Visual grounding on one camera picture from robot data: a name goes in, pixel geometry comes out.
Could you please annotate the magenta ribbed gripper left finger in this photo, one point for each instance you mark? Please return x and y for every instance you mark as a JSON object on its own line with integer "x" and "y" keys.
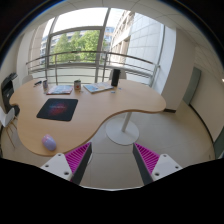
{"x": 72, "y": 165}

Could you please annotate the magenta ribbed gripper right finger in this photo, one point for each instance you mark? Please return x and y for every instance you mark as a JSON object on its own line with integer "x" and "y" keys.
{"x": 153, "y": 166}

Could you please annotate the lilac computer mouse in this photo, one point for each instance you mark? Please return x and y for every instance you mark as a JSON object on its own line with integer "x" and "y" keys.
{"x": 48, "y": 142}

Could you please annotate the black galaxy mouse pad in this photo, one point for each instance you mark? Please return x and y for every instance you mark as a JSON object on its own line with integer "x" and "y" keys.
{"x": 58, "y": 109}

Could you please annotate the wooden curved table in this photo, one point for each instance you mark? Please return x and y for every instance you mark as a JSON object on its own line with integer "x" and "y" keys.
{"x": 91, "y": 112}

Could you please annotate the colourful magazine on left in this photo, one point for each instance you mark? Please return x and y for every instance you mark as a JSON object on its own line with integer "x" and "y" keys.
{"x": 60, "y": 90}

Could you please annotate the white chair with wooden legs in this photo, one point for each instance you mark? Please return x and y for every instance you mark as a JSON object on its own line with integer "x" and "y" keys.
{"x": 6, "y": 119}

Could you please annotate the white mug with red motif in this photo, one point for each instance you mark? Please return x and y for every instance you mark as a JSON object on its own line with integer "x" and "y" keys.
{"x": 77, "y": 85}

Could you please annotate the open magazine on right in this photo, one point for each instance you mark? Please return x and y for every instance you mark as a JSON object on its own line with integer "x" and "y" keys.
{"x": 98, "y": 87}

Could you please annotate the dark small cup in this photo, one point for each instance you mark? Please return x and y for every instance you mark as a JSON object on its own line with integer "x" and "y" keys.
{"x": 45, "y": 84}

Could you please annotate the black cylindrical speaker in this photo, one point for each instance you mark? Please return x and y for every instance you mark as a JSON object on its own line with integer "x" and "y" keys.
{"x": 115, "y": 77}

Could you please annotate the metal window railing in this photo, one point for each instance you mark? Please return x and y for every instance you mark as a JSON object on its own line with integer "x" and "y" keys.
{"x": 90, "y": 67}

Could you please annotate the white round table pedestal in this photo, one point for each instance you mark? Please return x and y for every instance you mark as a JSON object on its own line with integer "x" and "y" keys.
{"x": 122, "y": 131}

